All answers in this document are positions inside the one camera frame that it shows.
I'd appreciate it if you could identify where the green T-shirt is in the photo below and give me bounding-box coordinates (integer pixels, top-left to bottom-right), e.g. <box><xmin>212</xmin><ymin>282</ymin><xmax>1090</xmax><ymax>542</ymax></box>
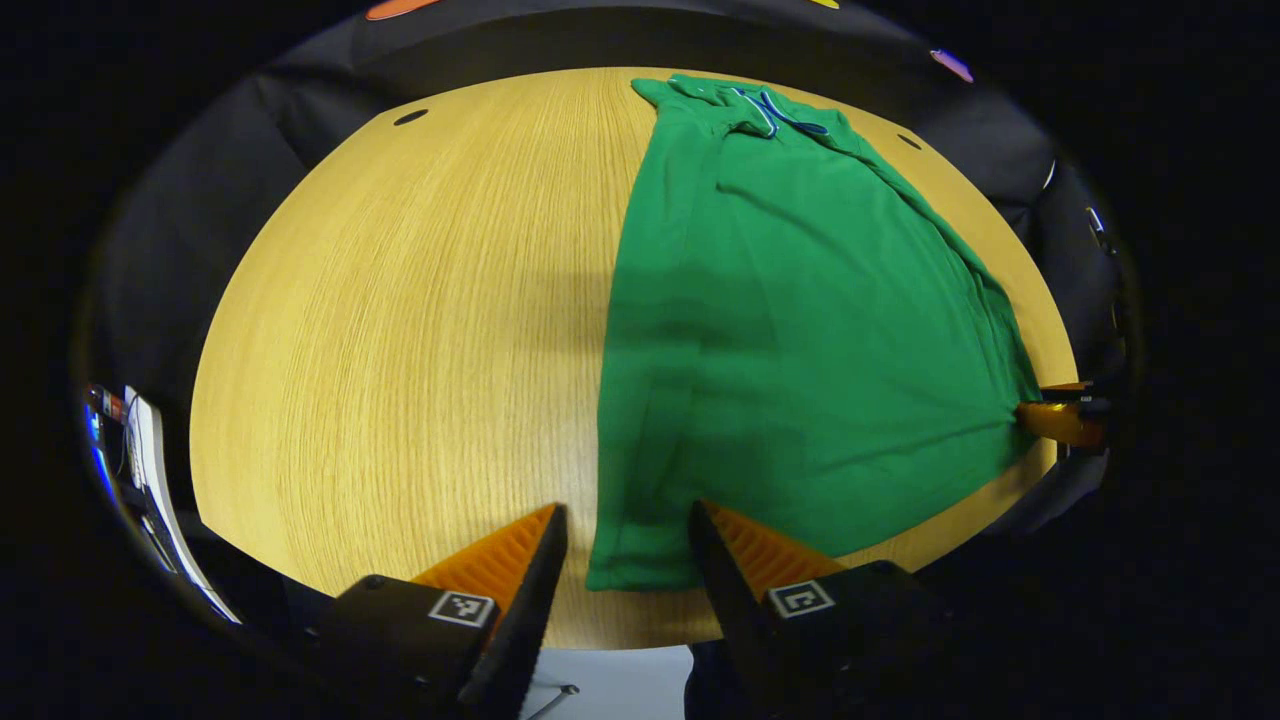
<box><xmin>586</xmin><ymin>74</ymin><xmax>1043</xmax><ymax>593</ymax></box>

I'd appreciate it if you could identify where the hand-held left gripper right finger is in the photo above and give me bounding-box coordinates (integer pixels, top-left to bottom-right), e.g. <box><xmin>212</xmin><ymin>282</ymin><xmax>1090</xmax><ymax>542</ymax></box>
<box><xmin>688</xmin><ymin>499</ymin><xmax>961</xmax><ymax>720</ymax></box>

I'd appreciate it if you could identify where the white side desk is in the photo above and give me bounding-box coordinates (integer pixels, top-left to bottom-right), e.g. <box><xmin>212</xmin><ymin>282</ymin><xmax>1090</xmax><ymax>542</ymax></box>
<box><xmin>125</xmin><ymin>388</ymin><xmax>241</xmax><ymax>625</ymax></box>

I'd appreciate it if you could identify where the black backdrop cloth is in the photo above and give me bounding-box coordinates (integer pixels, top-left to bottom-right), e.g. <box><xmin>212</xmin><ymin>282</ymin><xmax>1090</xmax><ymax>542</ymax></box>
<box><xmin>85</xmin><ymin>0</ymin><xmax>1141</xmax><ymax>531</ymax></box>

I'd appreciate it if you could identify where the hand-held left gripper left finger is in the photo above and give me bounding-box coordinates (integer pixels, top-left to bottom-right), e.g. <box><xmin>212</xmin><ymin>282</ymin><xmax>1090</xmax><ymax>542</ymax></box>
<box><xmin>318</xmin><ymin>503</ymin><xmax>569</xmax><ymax>720</ymax></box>

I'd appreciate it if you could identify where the computer monitor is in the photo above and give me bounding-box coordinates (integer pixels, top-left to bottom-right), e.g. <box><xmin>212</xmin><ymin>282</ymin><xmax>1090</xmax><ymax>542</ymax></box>
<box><xmin>83</xmin><ymin>385</ymin><xmax>129</xmax><ymax>501</ymax></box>

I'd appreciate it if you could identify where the thin metal rod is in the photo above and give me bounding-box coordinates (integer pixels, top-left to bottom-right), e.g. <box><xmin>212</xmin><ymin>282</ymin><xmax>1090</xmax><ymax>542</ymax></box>
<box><xmin>522</xmin><ymin>683</ymin><xmax>581</xmax><ymax>720</ymax></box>

